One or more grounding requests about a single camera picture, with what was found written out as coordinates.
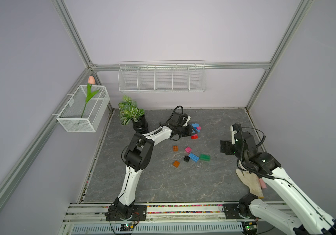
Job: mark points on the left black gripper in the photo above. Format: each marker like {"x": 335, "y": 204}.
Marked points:
{"x": 189, "y": 131}

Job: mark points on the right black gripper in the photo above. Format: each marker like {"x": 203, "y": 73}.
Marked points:
{"x": 227, "y": 144}

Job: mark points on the blue long lego brick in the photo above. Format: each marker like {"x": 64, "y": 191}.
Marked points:
{"x": 193, "y": 157}
{"x": 195, "y": 125}

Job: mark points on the red lego brick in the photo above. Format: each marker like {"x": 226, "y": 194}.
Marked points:
{"x": 194, "y": 137}

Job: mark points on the green long lego brick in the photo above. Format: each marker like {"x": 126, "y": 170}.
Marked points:
{"x": 204, "y": 157}

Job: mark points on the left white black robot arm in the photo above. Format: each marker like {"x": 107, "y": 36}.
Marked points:
{"x": 138, "y": 153}

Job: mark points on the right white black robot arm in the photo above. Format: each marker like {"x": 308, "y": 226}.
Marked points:
{"x": 279, "y": 194}

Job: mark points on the pink lego brick middle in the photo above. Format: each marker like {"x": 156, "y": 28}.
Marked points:
{"x": 188, "y": 150}

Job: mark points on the black lego brick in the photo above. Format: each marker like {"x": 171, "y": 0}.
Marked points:
{"x": 187, "y": 159}

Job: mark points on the orange lego brick lower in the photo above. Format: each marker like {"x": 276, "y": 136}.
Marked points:
{"x": 176, "y": 164}

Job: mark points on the purple pink brush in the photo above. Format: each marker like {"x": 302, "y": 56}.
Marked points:
{"x": 262, "y": 183}

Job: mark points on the green potted plant black pot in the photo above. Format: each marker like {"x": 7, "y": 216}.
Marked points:
{"x": 129, "y": 112}

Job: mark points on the pink artificial tulip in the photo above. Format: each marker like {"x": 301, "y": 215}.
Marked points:
{"x": 90, "y": 94}

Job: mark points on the white mesh side basket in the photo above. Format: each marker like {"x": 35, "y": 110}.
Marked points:
{"x": 69, "y": 115}

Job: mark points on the white wire wall basket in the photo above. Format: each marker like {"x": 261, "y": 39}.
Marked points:
{"x": 162, "y": 76}

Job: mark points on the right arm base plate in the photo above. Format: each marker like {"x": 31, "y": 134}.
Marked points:
{"x": 237, "y": 211}

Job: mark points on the aluminium front rail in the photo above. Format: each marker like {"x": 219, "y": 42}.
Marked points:
{"x": 186, "y": 218}

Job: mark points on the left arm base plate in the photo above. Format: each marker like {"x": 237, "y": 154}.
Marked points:
{"x": 133, "y": 212}

